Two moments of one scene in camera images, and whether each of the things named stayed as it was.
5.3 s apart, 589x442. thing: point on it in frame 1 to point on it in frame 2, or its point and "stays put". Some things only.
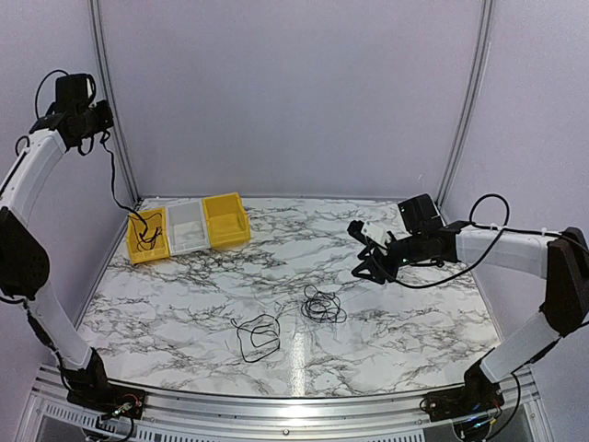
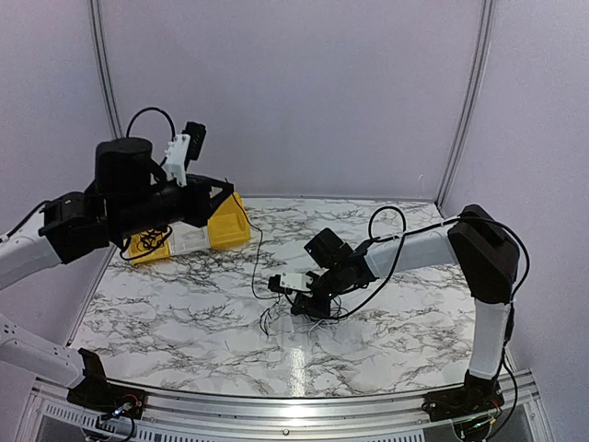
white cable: [259, 337] to [255, 263]
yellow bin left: [148, 235] stays put
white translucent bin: [187, 227] stays put
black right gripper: [377, 264] to [301, 306]
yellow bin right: [227, 219] stays put
